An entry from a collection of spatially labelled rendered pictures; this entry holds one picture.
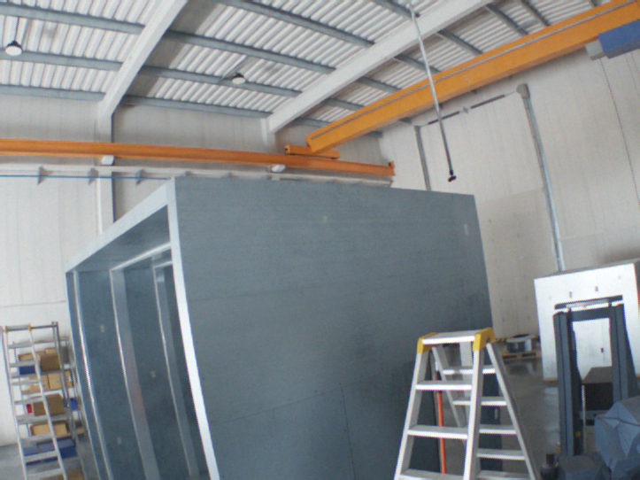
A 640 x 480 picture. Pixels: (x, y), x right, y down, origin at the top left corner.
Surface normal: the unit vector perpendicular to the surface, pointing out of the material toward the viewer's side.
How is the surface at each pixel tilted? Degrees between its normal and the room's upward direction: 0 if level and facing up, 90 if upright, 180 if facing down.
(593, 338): 90
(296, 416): 90
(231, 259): 90
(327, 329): 90
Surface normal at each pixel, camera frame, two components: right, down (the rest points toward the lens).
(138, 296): 0.66, -0.18
